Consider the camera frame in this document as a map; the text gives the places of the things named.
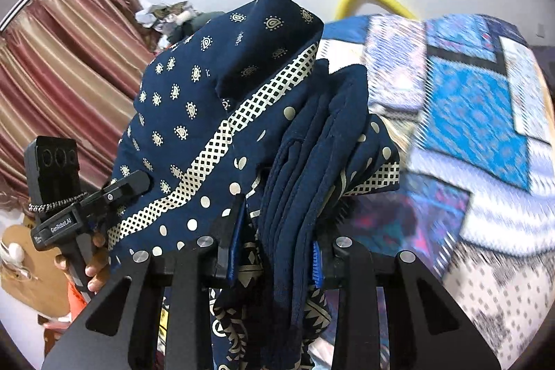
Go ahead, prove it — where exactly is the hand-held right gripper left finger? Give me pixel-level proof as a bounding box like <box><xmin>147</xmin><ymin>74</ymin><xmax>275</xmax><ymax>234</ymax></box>
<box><xmin>41</xmin><ymin>197</ymin><xmax>249</xmax><ymax>370</ymax></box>

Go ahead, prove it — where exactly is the navy patterned garment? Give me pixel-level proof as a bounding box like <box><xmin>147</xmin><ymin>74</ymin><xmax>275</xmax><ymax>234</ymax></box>
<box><xmin>106</xmin><ymin>0</ymin><xmax>402</xmax><ymax>370</ymax></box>

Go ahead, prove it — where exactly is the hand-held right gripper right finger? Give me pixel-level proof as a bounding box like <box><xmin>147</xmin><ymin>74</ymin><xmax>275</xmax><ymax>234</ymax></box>
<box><xmin>309</xmin><ymin>235</ymin><xmax>504</xmax><ymax>370</ymax></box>

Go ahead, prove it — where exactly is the clutter pile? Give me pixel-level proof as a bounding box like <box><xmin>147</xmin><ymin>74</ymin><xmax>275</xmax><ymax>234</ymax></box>
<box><xmin>135</xmin><ymin>1</ymin><xmax>214</xmax><ymax>50</ymax></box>

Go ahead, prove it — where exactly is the blue patchwork bedspread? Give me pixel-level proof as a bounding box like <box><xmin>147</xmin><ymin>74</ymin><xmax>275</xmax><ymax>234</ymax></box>
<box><xmin>304</xmin><ymin>12</ymin><xmax>555</xmax><ymax>370</ymax></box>

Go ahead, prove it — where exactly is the person's left hand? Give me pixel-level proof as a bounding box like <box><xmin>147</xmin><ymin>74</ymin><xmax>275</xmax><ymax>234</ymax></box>
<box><xmin>53</xmin><ymin>233</ymin><xmax>112</xmax><ymax>297</ymax></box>

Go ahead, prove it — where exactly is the striped pink curtain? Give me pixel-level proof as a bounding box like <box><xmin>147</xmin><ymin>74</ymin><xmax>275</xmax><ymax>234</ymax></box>
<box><xmin>0</xmin><ymin>0</ymin><xmax>155</xmax><ymax>198</ymax></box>

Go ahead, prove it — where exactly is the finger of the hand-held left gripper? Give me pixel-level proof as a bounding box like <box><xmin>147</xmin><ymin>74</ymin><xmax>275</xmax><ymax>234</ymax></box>
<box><xmin>82</xmin><ymin>171</ymin><xmax>155</xmax><ymax>233</ymax></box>

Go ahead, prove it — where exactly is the wooden folding table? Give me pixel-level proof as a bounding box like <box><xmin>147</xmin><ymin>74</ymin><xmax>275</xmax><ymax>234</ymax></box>
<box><xmin>0</xmin><ymin>224</ymin><xmax>71</xmax><ymax>317</ymax></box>

